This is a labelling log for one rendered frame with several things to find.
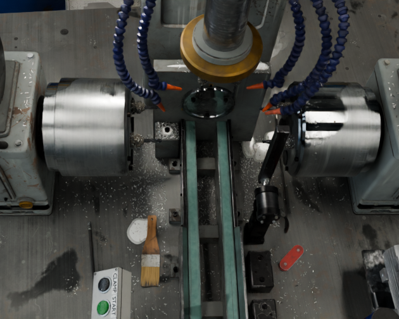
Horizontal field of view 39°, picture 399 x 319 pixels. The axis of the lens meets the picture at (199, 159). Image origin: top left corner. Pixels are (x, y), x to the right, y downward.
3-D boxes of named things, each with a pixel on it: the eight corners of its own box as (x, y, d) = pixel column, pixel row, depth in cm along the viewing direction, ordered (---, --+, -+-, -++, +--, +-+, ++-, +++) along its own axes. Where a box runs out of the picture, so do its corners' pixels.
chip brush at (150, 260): (143, 216, 159) (143, 214, 158) (161, 216, 159) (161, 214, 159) (140, 287, 149) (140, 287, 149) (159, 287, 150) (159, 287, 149)
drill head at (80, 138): (16, 111, 159) (-7, 56, 137) (145, 113, 162) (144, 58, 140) (4, 192, 147) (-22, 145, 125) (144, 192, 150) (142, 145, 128)
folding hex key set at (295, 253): (296, 244, 158) (297, 242, 157) (304, 252, 157) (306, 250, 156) (275, 266, 155) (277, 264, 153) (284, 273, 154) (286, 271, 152)
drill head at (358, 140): (248, 114, 164) (263, 60, 142) (385, 116, 167) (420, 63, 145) (255, 192, 152) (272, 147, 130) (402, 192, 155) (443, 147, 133)
